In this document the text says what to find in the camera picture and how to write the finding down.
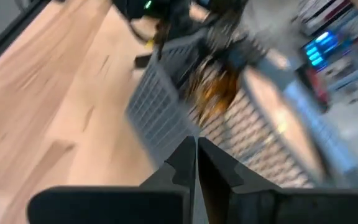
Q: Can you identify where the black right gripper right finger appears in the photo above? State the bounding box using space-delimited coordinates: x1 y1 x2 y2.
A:
197 136 358 224

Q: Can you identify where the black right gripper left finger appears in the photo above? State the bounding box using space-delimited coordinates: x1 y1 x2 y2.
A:
26 136 197 224

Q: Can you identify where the grey silverware rack basket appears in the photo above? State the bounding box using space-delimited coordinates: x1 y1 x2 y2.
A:
125 27 358 189

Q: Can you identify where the gold spoon green handle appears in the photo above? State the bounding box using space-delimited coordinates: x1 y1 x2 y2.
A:
186 60 242 125

